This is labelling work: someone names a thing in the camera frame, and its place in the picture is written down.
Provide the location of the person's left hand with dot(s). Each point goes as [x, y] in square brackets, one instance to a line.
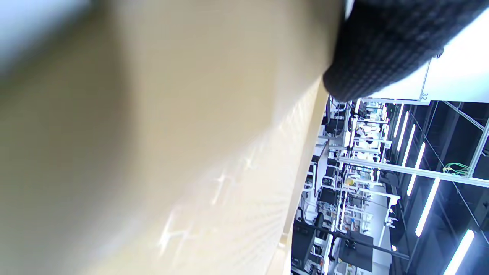
[389, 42]

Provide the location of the brown plastic food tray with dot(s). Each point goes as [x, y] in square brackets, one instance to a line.
[153, 133]

